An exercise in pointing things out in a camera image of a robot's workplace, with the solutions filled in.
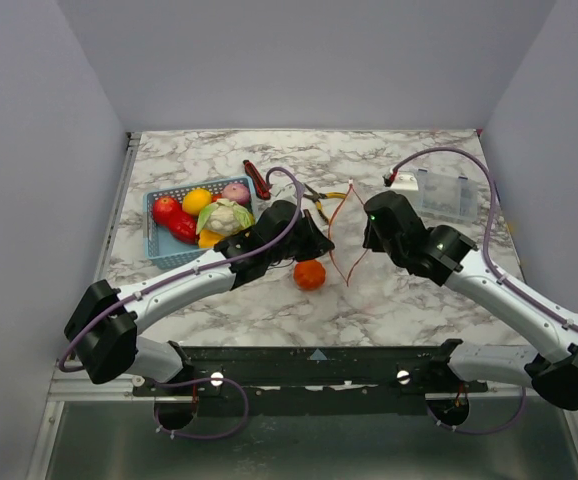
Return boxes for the clear zip bag orange zipper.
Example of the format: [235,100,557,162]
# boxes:
[326,179,420,321]

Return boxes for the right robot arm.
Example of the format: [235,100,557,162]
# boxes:
[364,190,578,411]

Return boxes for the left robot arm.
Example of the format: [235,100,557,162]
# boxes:
[64,200,334,395]

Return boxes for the red black utility knife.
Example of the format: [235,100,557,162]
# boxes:
[243,160,271,201]

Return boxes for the clear plastic parts box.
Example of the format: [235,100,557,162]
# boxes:
[414,169,479,223]

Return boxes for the purple onion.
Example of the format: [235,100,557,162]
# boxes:
[221,182,251,206]

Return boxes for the white green cauliflower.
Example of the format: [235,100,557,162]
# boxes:
[196,198,255,237]

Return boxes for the yellow bell pepper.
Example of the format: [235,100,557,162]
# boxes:
[198,229,224,249]

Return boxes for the yellow orange fruit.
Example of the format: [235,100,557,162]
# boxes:
[181,188,214,217]

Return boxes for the red bell pepper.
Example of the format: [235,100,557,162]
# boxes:
[167,211,197,245]

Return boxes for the blue plastic basket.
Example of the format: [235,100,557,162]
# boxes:
[142,175,260,270]

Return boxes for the red apple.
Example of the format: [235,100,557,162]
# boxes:
[151,196,181,225]

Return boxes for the yellow handled pliers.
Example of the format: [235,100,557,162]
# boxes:
[303,183,346,225]

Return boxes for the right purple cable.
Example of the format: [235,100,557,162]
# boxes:
[393,147,578,435]

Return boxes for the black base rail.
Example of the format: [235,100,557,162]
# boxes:
[133,341,488,417]

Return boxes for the aluminium frame rail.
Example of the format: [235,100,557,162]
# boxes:
[23,132,143,480]

